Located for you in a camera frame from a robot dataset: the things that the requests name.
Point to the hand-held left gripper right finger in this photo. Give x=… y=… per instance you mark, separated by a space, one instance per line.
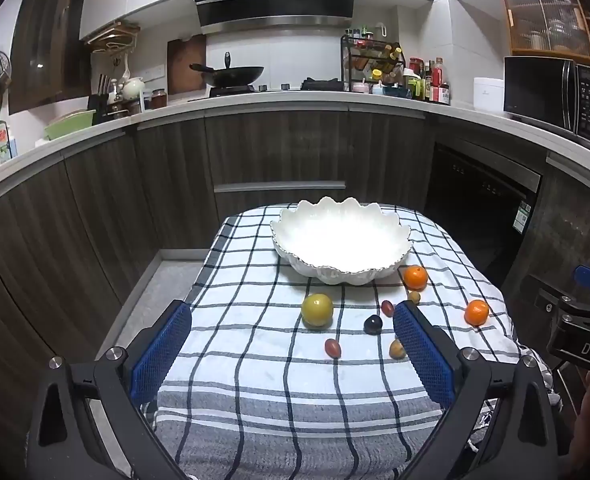
x=425 y=355

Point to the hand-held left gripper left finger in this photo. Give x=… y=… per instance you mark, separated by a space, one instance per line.
x=160 y=352

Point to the brown longan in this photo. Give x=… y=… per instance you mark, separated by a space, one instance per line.
x=414 y=297
x=396 y=349

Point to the dark purple plum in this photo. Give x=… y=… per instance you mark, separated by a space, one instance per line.
x=373 y=324

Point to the red grape tomato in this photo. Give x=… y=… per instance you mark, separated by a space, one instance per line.
x=333 y=348
x=387 y=308

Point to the orange tangerine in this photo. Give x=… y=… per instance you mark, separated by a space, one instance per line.
x=415 y=277
x=476 y=312

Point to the yellow-green apple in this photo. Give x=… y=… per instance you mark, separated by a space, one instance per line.
x=317 y=310

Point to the white scalloped bowl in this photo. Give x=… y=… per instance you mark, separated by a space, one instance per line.
x=340 y=240

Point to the blue checkered cloth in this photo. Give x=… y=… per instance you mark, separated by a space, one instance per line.
x=255 y=360

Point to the black built-in dishwasher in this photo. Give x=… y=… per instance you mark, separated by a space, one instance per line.
x=475 y=210

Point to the black microwave oven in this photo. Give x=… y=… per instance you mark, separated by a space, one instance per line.
x=540 y=85

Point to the white rice cooker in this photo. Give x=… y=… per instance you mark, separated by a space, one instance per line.
x=488 y=95

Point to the dark wood base cabinets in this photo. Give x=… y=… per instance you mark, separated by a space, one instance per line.
x=275 y=145

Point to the green dish tray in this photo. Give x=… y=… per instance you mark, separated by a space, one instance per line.
x=67 y=125

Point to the group of condiment bottles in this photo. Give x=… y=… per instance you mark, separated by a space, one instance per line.
x=437 y=77

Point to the black knife block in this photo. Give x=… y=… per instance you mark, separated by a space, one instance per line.
x=100 y=101

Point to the wooden glass-door cabinet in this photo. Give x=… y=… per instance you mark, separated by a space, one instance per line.
x=550 y=20

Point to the white teapot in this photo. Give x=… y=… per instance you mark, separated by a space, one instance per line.
x=134 y=89

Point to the pink lidded container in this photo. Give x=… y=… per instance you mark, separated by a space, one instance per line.
x=360 y=87

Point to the black wok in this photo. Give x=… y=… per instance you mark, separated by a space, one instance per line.
x=237 y=76

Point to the black gas stove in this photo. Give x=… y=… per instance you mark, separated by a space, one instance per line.
x=320 y=85

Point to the dark wooden cutting board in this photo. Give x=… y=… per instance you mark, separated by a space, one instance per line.
x=185 y=60

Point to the black spice rack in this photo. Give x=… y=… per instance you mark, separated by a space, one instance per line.
x=370 y=55

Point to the dark wood cabinet door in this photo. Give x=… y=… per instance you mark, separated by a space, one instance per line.
x=50 y=35

